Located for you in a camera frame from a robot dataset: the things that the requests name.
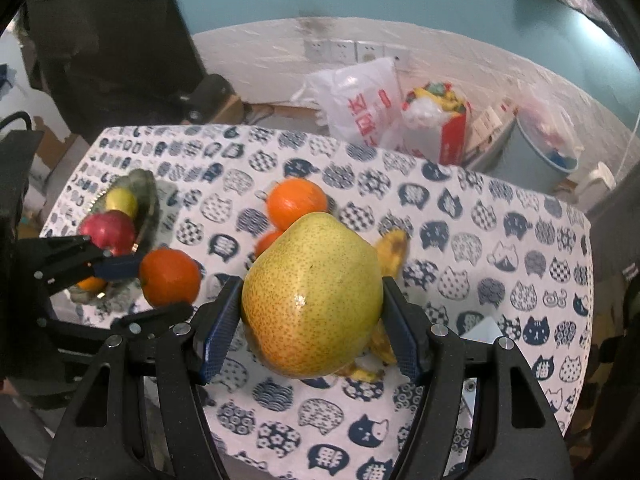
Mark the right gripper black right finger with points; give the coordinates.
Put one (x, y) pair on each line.
(514, 433)

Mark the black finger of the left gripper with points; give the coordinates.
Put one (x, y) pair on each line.
(68, 260)
(149, 324)

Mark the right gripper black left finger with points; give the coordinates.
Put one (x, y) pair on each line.
(103, 434)

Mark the small orange front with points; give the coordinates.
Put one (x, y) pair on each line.
(92, 285)

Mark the small orange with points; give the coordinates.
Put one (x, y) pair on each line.
(266, 241)
(92, 285)

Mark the large orange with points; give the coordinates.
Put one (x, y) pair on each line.
(168, 276)

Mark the spotted banana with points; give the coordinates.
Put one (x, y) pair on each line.
(392, 249)
(378, 348)

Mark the large yellow-green pear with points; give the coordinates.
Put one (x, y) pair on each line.
(311, 301)

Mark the green glass fruit bowl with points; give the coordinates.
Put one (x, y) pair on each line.
(142, 183)

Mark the red apple in bowl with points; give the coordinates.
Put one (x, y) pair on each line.
(111, 230)

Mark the yellow pear in bowl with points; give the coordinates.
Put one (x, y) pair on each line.
(122, 200)

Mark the cat pattern tablecloth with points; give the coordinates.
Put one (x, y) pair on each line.
(481, 252)

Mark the black speaker on box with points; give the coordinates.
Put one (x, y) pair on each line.
(208, 98)

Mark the brown cardboard box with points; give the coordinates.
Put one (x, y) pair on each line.
(235, 111)

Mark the black cloth cabinet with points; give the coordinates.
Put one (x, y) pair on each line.
(108, 63)

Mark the grey blue trash bin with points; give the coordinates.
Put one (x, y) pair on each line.
(537, 155)

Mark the white plastic bag red print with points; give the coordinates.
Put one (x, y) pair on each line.
(361, 104)

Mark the red white bag of trash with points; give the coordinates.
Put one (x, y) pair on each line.
(435, 118)

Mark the white wall socket strip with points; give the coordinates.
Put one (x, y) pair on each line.
(348, 52)

